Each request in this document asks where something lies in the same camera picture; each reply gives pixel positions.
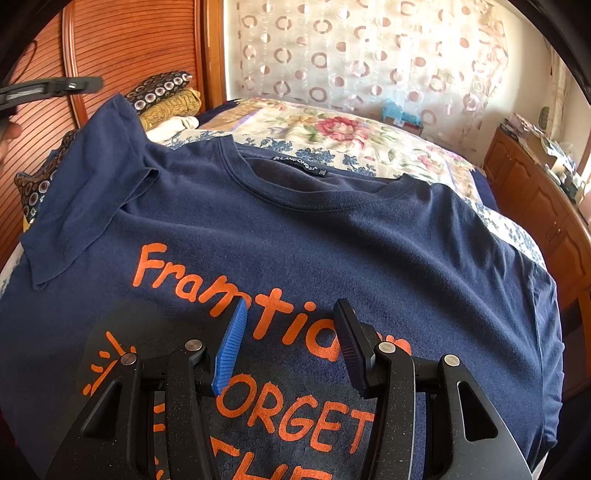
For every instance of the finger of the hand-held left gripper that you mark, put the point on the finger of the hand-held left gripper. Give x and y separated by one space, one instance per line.
69 84

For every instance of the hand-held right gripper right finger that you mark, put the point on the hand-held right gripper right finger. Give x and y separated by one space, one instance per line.
356 367

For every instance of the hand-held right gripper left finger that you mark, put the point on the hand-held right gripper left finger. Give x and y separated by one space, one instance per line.
231 350

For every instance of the navy t-shirt with orange print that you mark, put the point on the navy t-shirt with orange print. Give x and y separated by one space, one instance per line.
323 230

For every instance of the person's left hand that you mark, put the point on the person's left hand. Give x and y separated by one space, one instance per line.
8 134

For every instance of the wooden slatted wardrobe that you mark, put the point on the wooden slatted wardrobe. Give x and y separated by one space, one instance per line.
115 46

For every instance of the dark cloth with circle print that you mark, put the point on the dark cloth with circle print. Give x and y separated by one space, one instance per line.
161 87

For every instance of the white folded cloth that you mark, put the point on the white folded cloth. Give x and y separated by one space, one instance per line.
178 125

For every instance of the white quilt with blue flowers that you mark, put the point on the white quilt with blue flowers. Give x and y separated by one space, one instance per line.
512 235

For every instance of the navy blanket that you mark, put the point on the navy blanket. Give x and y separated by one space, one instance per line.
485 184

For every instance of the rose floral blanket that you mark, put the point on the rose floral blanket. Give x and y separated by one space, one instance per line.
332 127

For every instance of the wooden cabinet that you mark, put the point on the wooden cabinet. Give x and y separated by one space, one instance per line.
531 184

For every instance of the sheer curtain with pink circles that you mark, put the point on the sheer curtain with pink circles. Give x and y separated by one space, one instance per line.
323 46

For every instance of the blue tissue box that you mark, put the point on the blue tissue box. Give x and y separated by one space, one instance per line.
395 110

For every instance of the assorted clutter pile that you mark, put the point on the assorted clutter pile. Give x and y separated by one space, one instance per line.
554 152

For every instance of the lace window curtain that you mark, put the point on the lace window curtain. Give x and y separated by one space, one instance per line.
561 101

